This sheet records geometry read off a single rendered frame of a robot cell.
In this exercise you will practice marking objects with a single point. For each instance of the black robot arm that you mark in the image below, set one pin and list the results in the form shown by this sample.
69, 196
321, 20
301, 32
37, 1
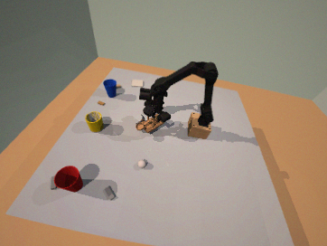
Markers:
205, 70

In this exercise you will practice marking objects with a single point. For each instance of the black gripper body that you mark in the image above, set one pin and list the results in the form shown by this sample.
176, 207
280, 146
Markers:
163, 116

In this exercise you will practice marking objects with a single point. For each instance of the yellow open cup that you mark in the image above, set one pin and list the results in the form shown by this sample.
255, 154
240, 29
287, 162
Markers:
95, 122

